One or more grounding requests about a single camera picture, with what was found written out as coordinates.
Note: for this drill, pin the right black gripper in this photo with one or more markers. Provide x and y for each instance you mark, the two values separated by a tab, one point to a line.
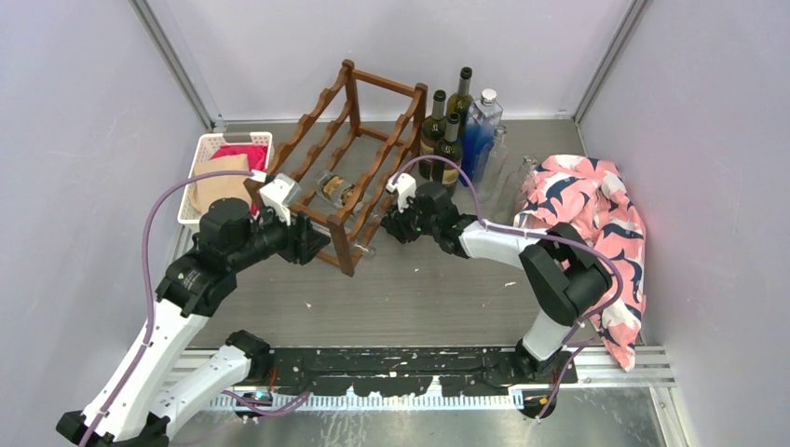
399	226

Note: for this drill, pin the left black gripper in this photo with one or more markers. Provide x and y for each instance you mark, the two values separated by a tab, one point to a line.
303	242

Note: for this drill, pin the clear tapered glass bottle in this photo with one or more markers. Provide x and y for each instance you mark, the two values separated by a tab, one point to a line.
354	248

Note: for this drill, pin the dark wine bottle cream label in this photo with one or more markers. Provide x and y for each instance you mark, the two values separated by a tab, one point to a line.
449	148

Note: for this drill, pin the brown wooden wine rack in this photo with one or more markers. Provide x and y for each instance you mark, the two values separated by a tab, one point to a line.
334	135

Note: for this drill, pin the dark green wine bottle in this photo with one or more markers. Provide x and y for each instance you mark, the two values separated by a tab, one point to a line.
433	127

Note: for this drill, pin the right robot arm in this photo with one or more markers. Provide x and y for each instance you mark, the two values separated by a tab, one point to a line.
566	278

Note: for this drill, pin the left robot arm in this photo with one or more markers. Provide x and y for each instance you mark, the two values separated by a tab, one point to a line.
134	408

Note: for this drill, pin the clear slim glass bottle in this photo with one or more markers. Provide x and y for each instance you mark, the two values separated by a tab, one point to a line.
505	178

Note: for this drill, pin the blue clear square bottle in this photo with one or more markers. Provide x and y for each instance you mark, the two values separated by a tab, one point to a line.
483	116

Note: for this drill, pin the olive green wine bottle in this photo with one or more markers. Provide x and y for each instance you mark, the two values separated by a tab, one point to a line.
460	101

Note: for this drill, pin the beige cloth in basket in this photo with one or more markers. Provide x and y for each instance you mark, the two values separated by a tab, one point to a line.
204	192

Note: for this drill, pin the white perforated plastic basket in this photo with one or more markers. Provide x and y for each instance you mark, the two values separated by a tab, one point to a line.
207	145

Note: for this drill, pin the pink shark print cloth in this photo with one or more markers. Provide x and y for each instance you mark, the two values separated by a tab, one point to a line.
589	194

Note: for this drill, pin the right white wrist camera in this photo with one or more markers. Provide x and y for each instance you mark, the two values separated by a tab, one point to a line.
403	185

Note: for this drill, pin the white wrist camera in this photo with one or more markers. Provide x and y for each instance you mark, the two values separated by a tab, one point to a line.
403	185
276	192

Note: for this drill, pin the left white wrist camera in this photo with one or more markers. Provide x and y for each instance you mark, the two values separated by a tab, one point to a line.
276	192

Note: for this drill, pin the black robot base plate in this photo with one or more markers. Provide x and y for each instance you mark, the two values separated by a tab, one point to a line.
469	371

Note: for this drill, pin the white slotted cable duct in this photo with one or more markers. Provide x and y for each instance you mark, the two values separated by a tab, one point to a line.
433	400

